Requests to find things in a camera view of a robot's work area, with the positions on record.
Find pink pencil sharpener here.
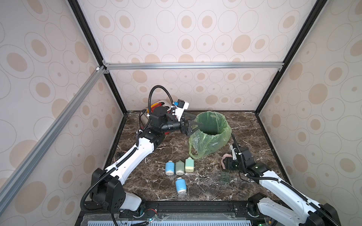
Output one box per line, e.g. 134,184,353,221
221,153,233,170

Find clear green shavings tray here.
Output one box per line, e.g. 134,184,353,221
220,171,231,185

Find light green pencil sharpener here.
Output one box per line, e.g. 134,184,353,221
185,157,194,173

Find blue pencil sharpener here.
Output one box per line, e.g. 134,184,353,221
175,177,187,194
165,161,175,176

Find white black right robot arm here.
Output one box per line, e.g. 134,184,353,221
228,135,341,226

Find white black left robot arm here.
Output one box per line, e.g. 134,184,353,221
80,85,202,217

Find sage green pencil sharpener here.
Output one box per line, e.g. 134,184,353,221
175,161,185,176

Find blue pencil sharpener in row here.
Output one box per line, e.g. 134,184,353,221
165,161,175,176

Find green plastic bin liner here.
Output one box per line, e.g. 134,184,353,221
189,111,232,160

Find red yellow toy items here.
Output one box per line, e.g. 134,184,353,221
151,100,171,112

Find red plastic basket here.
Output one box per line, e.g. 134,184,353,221
139,109,149,130

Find silver aluminium crossbar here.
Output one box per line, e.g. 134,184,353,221
105,61,284,70

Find silver aluminium side bar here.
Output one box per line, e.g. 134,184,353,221
1,66,106,214

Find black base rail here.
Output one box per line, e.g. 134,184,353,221
74,200,292,226

